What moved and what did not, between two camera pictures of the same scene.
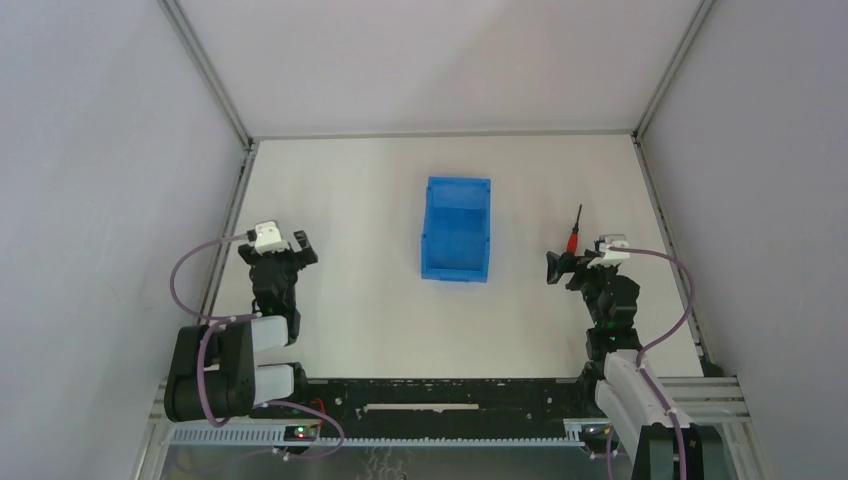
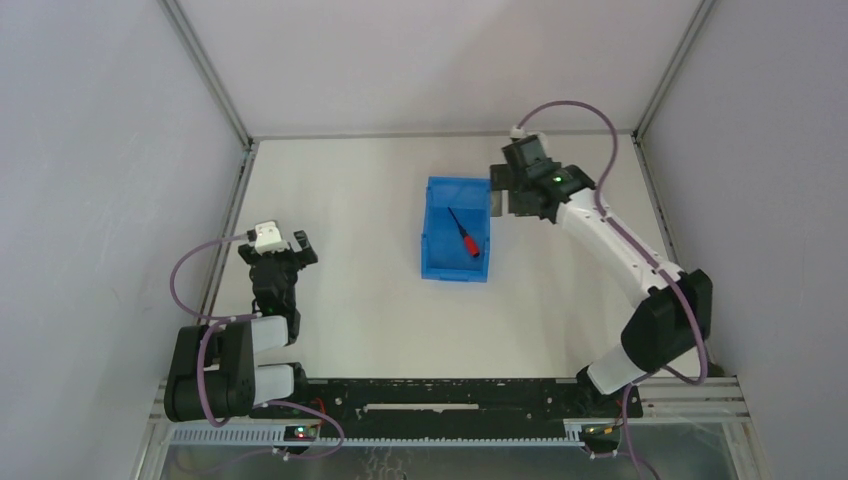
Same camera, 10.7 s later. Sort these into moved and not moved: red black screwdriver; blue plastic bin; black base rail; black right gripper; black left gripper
Moved: black right gripper; red black screwdriver
Not moved: black left gripper; black base rail; blue plastic bin
